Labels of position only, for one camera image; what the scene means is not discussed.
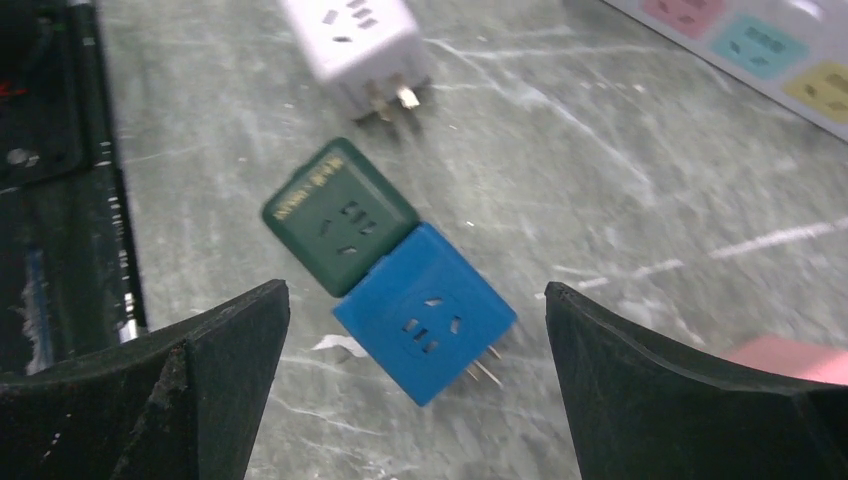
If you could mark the dark blue cube adapter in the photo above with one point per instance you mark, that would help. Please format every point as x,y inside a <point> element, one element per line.
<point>424,314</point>

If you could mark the white cube plug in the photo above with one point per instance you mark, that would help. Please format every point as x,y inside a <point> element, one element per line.
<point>364,53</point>

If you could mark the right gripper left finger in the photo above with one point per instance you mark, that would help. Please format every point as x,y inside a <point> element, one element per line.
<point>182,402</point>

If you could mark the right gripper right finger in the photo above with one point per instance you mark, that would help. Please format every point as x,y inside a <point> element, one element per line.
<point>641,405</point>

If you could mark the white power strip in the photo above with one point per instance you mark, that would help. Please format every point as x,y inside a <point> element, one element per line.
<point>794,52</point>

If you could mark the pink plug adapter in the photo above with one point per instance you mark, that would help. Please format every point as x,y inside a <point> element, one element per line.
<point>793,359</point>

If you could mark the green cube plug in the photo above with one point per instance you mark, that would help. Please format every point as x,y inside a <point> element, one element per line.
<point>338,215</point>

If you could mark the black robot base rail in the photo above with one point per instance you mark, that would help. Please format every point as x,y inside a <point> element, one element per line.
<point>70,283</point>

